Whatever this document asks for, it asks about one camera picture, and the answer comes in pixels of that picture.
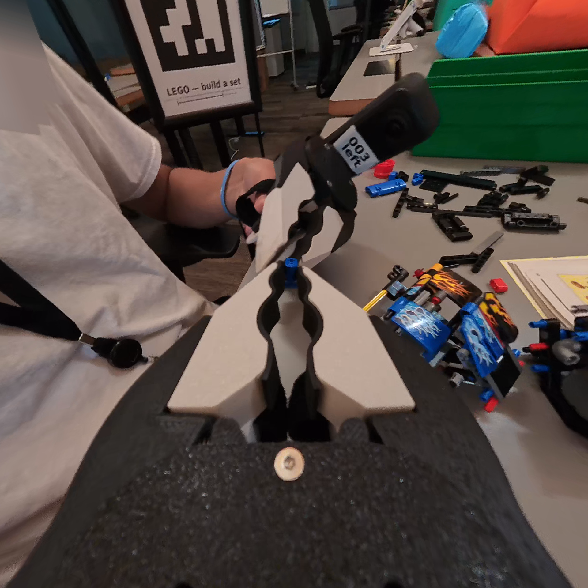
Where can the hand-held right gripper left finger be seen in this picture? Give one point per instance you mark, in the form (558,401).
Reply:
(220,358)

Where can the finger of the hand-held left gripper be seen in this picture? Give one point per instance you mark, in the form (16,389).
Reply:
(280,216)
(328,232)

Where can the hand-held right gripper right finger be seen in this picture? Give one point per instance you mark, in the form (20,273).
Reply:
(358,363)

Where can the small blue lego connector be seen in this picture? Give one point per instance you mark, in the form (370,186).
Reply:
(291,271)

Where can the flame-patterned lego car body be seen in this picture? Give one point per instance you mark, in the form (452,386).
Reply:
(422,324)

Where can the person's left forearm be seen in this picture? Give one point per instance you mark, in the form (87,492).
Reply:
(183,193)

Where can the red lego wheel hub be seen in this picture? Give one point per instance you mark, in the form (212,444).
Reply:
(383,171)

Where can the small blue lego pin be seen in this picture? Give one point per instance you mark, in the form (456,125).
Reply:
(418,178)

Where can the long blue lego beam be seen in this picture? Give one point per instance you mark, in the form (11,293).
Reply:
(386,187)

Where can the pile of black lego pieces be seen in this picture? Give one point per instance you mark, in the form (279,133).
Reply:
(452,227)

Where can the grey lego tile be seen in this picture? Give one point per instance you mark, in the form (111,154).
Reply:
(488,242)

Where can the small red lego piece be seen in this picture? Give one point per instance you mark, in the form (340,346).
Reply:
(499,285)

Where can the lego instruction booklet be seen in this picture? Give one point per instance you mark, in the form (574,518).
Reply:
(546,285)

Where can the black lego chassis assembly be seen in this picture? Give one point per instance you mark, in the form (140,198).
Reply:
(569,390)

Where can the person's left hand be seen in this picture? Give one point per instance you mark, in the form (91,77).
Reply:
(250,172)

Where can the grey neighbouring desk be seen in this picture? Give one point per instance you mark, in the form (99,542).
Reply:
(358,82)

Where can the blue wristband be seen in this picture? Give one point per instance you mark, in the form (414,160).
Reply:
(223,193)

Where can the black badge reel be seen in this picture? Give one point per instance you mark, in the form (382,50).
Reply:
(121,353)

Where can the green plastic bin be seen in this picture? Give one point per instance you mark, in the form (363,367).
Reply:
(505,115)

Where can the light blue plastic bag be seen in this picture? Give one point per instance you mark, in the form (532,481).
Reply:
(461,30)

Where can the black easel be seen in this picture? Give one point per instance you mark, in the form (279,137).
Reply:
(183,138)

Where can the white metal rack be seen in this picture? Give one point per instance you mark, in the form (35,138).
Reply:
(275,46)

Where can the white marker sign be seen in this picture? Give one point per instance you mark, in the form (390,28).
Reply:
(206,87)

